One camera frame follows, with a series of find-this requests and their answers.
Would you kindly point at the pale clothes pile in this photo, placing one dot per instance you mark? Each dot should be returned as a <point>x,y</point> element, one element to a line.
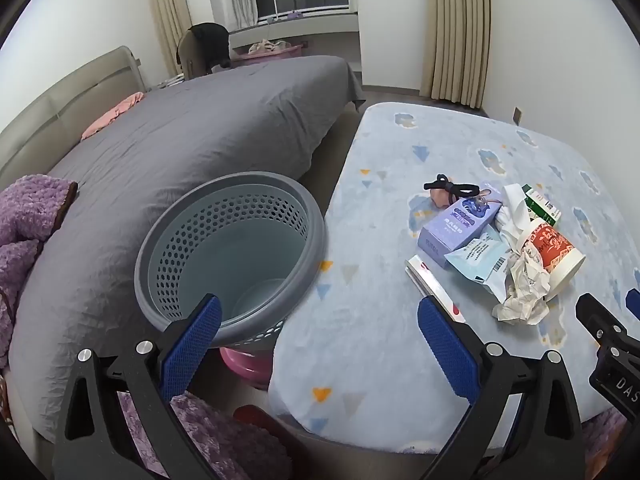
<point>267,47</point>

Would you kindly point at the beige padded headboard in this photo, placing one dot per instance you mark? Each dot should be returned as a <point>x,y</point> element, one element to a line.
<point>50,110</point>

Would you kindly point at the pink plastic stool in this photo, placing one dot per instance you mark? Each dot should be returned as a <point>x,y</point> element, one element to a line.
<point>245,365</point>

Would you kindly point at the wall socket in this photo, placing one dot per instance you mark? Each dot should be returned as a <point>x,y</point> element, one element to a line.
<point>516,116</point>

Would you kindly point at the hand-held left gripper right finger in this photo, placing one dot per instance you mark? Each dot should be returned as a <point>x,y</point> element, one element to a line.
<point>445,345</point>

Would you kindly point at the red and white paper cup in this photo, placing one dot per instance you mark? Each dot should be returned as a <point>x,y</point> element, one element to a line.
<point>555,250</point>

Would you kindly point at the pink laundry basket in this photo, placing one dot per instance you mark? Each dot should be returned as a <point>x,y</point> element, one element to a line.
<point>280,55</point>

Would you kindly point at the white paper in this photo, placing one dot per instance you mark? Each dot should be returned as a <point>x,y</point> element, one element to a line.
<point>522,295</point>

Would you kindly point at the black garment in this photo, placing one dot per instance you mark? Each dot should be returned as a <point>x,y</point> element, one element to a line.
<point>212,40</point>

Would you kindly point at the grey perforated plastic basket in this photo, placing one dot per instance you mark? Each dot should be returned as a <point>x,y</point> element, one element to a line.
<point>150,270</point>

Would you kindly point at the light blue printed blanket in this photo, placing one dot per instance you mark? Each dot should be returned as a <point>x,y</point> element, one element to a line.
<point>380,310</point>

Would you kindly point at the dark red object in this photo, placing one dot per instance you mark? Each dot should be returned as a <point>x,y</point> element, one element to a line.
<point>260,417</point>

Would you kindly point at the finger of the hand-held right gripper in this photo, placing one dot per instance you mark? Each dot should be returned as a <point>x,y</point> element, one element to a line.
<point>600,317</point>
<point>634,302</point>

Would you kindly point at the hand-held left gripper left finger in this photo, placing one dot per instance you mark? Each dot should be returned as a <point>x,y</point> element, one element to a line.
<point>192,340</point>

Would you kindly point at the purple fluffy cloth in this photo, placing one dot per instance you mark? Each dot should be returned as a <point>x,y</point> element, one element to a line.
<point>30,210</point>

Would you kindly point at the purple cartoon carton box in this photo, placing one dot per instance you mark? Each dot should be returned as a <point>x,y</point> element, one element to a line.
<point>445,235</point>

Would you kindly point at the bed with grey cover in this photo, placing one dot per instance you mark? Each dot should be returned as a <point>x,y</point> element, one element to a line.
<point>175,150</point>

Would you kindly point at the purple fluffy clothing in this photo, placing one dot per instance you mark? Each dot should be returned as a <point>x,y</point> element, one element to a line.
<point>225,440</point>

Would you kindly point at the long white and red box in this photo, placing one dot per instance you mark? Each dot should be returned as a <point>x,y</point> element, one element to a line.
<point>430,285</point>

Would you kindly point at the bay window ledge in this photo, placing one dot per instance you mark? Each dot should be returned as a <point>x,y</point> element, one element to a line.
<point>325,22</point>

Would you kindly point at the pink pillow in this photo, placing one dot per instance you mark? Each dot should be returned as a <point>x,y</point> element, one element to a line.
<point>107,120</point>

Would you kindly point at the green and white medicine box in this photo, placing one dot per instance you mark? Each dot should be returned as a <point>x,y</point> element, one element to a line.
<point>542,205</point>

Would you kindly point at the beige curtain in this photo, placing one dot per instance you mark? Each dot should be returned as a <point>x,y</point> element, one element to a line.
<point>167,10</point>
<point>457,25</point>

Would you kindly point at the light blue wipe packet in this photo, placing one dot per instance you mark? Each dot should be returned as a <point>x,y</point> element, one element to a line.
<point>475,257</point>

